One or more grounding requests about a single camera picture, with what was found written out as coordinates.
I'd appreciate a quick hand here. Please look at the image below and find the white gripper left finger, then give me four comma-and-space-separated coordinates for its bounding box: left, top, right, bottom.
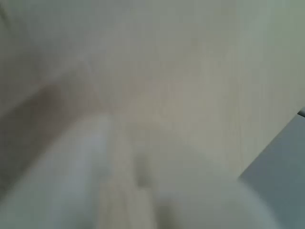
0, 114, 146, 229

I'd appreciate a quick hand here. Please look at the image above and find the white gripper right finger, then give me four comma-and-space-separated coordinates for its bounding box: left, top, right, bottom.
147, 135, 283, 229

